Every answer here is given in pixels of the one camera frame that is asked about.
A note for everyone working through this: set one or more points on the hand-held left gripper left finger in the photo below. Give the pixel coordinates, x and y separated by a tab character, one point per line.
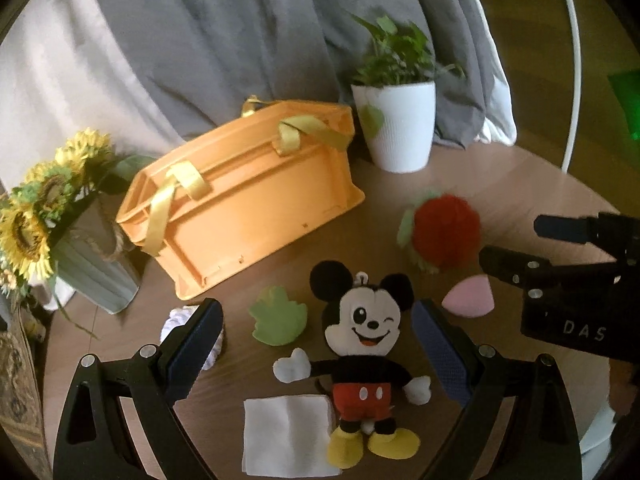
192	355

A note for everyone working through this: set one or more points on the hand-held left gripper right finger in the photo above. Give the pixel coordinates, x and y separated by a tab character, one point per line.
440	355

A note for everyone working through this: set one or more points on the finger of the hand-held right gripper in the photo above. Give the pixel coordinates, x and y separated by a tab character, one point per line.
510	262
562	229

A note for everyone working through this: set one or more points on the white cloth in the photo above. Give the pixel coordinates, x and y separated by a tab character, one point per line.
285	435
175	319

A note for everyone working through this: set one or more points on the pink teardrop sponge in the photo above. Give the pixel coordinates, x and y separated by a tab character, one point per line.
470	296

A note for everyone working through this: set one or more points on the red pompom with green leaves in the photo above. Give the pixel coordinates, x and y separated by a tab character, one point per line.
445	227

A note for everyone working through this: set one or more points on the mouse plush toy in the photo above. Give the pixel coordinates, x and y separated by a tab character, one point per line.
362	360

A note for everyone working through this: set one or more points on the green leaf-shaped sponge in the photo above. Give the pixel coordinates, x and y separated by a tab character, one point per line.
277	317

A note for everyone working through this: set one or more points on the orange plastic crate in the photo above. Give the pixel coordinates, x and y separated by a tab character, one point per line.
240	195

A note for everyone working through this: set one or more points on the grey-green ribbed vase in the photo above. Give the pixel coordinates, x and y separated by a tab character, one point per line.
100	270

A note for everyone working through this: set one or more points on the green object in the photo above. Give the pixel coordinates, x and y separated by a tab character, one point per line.
627	105

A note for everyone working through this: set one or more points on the white curved metal tube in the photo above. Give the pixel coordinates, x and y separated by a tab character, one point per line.
579	60

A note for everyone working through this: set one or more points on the patterned cloth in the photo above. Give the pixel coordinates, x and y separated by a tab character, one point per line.
17	385

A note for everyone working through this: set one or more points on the green plant in white pot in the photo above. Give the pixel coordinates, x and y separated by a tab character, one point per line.
397	120

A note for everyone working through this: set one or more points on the artificial sunflower bouquet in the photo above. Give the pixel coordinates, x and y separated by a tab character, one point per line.
35	220

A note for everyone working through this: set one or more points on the white curtain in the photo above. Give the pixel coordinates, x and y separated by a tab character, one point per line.
65	85

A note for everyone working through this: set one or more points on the grey curtain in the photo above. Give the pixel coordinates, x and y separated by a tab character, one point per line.
250	35

